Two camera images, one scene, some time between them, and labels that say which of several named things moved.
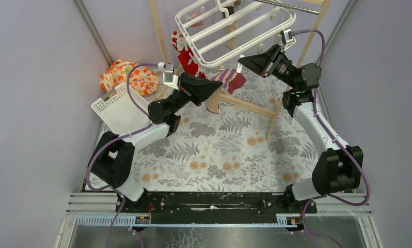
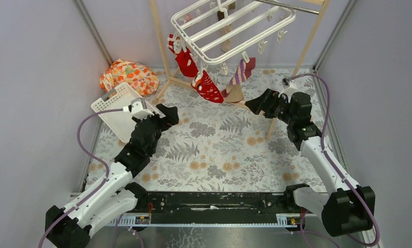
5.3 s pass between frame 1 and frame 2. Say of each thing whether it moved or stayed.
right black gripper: moved
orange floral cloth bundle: stayed
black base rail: stayed
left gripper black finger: moved
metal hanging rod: stayed
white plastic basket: stayed
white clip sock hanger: stayed
